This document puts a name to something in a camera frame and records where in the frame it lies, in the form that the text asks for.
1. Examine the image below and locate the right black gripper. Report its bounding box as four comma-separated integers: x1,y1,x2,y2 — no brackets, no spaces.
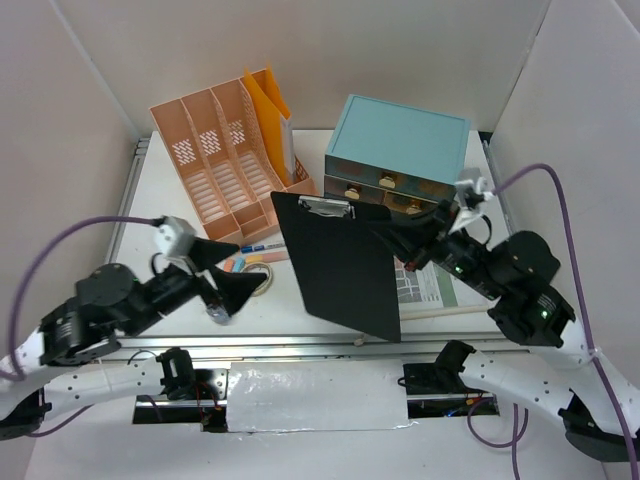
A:
363,195,503,297

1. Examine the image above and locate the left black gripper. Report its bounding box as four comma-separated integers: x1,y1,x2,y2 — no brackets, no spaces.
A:
125,236,271,336

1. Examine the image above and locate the clear document pouch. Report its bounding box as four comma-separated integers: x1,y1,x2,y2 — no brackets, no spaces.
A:
394,258,490,321

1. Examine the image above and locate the black clipboard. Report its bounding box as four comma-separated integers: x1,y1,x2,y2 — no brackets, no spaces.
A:
271,192,401,343

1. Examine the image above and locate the orange folder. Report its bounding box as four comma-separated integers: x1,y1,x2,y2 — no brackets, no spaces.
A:
242,66,295,187

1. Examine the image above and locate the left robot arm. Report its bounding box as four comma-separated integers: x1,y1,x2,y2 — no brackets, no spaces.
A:
1,239,267,440

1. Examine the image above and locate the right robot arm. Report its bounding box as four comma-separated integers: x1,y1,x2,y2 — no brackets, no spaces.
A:
368,201,639,465

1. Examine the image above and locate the orange blue glue stick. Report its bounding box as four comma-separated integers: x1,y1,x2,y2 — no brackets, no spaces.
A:
223,257,245,273

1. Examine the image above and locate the blue white marker pen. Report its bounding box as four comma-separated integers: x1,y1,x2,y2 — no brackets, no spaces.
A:
240,241,285,254

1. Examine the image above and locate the pink yellow highlighter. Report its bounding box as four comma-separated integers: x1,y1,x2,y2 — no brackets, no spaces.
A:
244,251,289,264

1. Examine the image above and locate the teal drawer cabinet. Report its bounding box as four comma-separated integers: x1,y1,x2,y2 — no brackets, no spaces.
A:
324,94,470,214

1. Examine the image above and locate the pink plastic file organizer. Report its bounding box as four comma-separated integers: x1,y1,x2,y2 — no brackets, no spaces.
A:
150,76,317,245

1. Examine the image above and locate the white foil covered plate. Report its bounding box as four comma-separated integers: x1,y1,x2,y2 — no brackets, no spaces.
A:
226,360,411,433

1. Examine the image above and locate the beige masking tape ring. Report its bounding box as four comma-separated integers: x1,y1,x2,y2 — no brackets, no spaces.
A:
244,261,275,298

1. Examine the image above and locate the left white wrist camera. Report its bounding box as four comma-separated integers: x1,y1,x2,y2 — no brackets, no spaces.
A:
154,216,196,259

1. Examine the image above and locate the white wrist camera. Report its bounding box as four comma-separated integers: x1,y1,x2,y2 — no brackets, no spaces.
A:
154,216,196,259
449,167,495,234

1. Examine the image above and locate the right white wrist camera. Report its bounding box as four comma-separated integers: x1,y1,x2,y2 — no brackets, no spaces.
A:
449,167,495,234

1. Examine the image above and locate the aluminium rail frame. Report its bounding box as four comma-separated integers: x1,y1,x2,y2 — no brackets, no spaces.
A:
109,130,526,362

